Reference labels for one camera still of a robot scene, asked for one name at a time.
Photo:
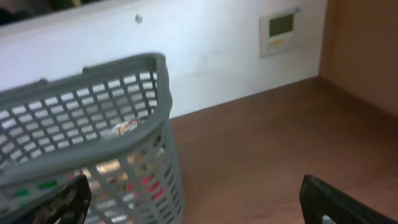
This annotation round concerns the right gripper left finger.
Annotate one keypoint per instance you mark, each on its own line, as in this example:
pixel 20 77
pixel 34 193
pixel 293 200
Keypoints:
pixel 68 203

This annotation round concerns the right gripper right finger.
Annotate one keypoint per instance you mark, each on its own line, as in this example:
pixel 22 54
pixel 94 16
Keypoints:
pixel 322 203

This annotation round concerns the green lidded jar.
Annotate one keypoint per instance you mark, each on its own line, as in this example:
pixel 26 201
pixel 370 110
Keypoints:
pixel 27 191

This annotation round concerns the red spaghetti packet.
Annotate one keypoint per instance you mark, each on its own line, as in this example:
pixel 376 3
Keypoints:
pixel 150 185

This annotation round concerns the beige bread bag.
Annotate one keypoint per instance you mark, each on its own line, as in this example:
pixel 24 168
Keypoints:
pixel 124 127

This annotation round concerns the grey plastic basket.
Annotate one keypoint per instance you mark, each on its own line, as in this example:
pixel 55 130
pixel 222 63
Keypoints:
pixel 57 130

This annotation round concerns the white wall thermostat panel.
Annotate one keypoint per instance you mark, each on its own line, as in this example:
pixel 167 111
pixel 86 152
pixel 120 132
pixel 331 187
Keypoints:
pixel 278 31

